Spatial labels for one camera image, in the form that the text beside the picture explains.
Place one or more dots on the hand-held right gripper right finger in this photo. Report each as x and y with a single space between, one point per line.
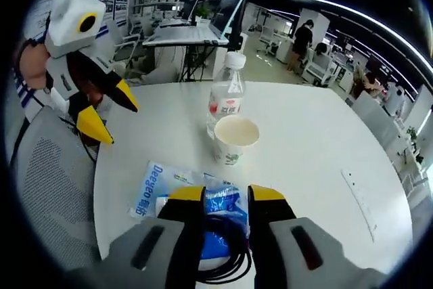
277 235

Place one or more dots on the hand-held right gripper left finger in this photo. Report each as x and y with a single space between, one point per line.
169 235

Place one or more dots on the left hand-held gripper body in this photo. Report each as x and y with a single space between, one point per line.
71 21

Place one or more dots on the blue wet wipes packet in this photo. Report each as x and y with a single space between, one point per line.
152 187

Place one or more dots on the white paper cup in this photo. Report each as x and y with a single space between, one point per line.
233 148

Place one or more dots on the clear plastic water bottle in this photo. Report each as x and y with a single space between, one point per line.
228 92

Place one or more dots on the person's left hand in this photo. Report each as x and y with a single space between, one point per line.
32 65

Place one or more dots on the white office chair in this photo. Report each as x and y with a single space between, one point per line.
125 42
321 65

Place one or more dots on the grey mesh chair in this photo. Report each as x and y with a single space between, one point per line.
57 180

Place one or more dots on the person's white striped clothing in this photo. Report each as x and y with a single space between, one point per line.
25 99

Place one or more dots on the white table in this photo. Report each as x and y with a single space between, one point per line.
304 140

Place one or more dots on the green potted plant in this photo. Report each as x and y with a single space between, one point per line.
203 12
415 143

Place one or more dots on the open laptop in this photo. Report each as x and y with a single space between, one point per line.
233 8

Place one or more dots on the ceiling light strip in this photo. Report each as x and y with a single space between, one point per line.
355 9

